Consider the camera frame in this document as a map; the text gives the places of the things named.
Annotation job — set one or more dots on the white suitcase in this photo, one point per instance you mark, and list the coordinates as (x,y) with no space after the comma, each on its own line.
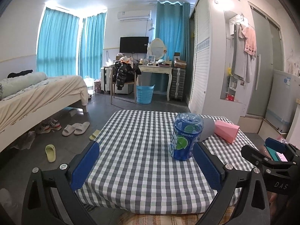
(106,79)

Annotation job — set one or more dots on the clear water jug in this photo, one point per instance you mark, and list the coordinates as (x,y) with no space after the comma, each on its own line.
(89,84)

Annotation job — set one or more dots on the black cloth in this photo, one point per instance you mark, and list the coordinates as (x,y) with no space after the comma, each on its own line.
(20,73)

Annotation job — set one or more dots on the white slipper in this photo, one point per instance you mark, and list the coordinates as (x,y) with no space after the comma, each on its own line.
(82,128)
(68,130)

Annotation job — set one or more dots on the frosted glass door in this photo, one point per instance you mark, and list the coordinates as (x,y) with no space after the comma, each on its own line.
(264,51)

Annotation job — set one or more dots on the wooden chair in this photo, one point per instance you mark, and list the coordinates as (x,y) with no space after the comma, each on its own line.
(127,85)

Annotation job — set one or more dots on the dark teal curtain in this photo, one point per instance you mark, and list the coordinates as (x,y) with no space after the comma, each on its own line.
(172,39)

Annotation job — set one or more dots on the oval white mirror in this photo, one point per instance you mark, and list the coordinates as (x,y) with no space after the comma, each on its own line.
(157,49)

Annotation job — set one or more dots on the white air conditioner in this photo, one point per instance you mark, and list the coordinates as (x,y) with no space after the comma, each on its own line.
(134,15)

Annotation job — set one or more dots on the narrow teal curtain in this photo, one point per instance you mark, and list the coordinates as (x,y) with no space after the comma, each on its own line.
(92,46)

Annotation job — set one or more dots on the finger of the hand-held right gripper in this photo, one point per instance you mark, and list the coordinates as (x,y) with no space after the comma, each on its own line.
(254,155)
(277,144)

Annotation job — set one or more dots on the pink gift bag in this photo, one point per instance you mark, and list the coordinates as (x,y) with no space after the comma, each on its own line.
(97,86)

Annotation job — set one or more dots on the grey checked tablecloth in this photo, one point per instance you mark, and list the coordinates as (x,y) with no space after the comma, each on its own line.
(143,150)

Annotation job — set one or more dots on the orange plaid blanket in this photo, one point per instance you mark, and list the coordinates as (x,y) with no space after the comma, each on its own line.
(159,219)

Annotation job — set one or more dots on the clear plastic bag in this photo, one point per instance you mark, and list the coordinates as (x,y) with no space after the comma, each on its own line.
(24,140)

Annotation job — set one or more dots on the red cup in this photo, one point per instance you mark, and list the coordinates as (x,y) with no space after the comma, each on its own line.
(230,97)

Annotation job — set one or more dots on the pink box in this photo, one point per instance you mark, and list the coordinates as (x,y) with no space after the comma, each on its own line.
(226,131)

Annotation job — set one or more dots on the small white fridge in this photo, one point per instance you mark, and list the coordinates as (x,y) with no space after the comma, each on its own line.
(282,98)

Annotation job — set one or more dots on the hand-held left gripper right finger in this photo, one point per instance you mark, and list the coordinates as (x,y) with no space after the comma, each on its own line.
(209,168)

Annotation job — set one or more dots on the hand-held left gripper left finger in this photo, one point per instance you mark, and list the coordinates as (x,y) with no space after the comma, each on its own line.
(84,166)

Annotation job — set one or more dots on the yellow-green slipper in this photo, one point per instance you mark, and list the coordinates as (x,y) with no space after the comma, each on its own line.
(50,153)
(95,135)

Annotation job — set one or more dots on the black television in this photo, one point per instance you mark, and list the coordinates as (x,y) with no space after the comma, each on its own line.
(134,45)

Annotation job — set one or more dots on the grey hanging garment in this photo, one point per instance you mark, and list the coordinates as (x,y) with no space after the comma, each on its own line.
(239,56)

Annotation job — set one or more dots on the black jacket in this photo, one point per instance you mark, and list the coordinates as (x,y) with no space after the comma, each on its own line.
(121,73)

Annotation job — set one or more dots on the wide teal curtain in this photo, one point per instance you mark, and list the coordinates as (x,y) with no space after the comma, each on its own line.
(57,44)

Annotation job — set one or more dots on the pink hanging towel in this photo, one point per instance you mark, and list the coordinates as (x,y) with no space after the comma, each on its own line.
(250,41)

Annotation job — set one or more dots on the cream dressing table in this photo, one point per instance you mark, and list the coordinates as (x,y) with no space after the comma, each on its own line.
(155,69)

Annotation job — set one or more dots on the blue laundry basket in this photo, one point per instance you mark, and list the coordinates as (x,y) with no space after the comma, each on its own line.
(145,95)

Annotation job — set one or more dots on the grey cup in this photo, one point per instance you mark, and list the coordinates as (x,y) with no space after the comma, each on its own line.
(207,127)

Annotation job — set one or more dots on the light green duvet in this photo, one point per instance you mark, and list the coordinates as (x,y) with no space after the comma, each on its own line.
(21,82)

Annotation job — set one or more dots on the dark ribbed suitcase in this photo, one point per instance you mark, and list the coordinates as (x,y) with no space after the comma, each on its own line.
(177,84)

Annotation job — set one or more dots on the pair of sneakers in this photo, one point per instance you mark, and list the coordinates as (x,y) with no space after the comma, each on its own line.
(49,126)

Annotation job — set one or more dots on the bed with beige sheet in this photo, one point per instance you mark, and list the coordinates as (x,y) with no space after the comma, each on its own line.
(39,98)

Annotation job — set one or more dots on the brown cardboard box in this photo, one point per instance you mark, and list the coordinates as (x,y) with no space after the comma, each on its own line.
(180,63)

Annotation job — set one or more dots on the white wardrobe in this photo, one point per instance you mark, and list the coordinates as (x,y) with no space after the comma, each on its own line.
(204,51)

